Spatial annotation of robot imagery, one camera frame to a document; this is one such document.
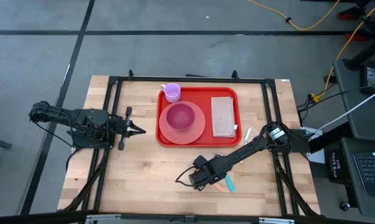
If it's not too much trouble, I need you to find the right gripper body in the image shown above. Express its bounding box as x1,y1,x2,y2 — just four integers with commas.
187,160,227,190

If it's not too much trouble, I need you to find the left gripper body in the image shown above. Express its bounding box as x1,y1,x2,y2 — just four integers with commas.
108,106,133,151

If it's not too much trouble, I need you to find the spoon with teal handle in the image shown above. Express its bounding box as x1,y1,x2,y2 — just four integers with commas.
214,152,236,193

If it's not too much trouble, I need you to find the pink plastic plate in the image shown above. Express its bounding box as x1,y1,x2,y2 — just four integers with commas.
158,100,206,145

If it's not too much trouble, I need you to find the magenta plastic bowl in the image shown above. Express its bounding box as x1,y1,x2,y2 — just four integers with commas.
166,103,196,131

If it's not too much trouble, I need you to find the lilac plastic mug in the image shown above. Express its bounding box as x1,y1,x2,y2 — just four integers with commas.
161,82,181,103

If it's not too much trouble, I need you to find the beige cloth napkin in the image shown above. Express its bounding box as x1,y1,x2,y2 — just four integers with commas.
210,96,239,139

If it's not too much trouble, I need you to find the red plastic tray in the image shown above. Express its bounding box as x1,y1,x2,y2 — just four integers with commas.
155,86,243,147

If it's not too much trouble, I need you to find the black tote bag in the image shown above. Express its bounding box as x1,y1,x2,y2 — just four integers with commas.
323,149,343,180

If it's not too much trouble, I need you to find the dark grey laptop desk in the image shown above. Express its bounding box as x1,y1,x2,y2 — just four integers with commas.
339,136,375,218

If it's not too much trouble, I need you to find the dark grey side desk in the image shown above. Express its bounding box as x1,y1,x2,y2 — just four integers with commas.
332,58,375,142

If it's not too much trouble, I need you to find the black laptop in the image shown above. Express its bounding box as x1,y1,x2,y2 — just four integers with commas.
352,152,375,200

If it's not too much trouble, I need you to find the black power supply unit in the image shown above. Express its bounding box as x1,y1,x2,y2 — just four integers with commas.
359,62,375,96

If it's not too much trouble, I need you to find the person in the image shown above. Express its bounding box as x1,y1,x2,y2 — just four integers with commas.
336,0,375,43

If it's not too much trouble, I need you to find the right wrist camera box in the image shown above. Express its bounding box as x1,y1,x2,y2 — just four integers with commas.
192,154,209,169

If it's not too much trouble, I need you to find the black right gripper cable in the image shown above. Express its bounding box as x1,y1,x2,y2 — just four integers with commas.
174,166,204,189

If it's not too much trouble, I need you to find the knife with yellow handle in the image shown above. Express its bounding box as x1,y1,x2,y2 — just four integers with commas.
242,125,252,146

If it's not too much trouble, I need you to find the black aluminium table frame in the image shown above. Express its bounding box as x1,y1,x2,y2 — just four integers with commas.
58,68,321,224

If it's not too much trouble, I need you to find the white cable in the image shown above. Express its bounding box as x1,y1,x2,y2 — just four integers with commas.
308,93,375,141

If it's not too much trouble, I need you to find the yellow extension cable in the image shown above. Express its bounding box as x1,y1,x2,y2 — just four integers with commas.
246,0,341,31
310,0,375,103

